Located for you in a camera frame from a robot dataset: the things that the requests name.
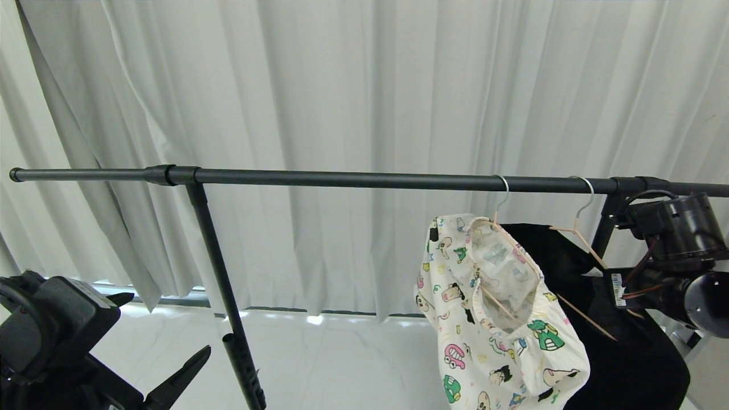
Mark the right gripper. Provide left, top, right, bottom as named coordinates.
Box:
left=609, top=268, right=691, bottom=318

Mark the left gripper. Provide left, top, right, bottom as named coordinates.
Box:
left=0, top=292, right=212, bottom=410

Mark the cream printed garment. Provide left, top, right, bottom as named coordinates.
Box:
left=414, top=214, right=591, bottom=410

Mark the black clothes rack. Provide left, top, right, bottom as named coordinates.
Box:
left=9, top=165, right=729, bottom=410

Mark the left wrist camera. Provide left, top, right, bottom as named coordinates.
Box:
left=0, top=272, right=122, bottom=376

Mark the black garment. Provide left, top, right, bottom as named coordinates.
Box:
left=501, top=223, right=691, bottom=410

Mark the white curtain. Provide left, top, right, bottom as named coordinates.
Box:
left=17, top=0, right=729, bottom=319
left=0, top=0, right=163, bottom=312

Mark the window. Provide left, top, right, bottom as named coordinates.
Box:
left=94, top=282, right=212, bottom=308

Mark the pink clothes hanger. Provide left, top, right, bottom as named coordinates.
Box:
left=470, top=175, right=620, bottom=342
left=548, top=177, right=609, bottom=269

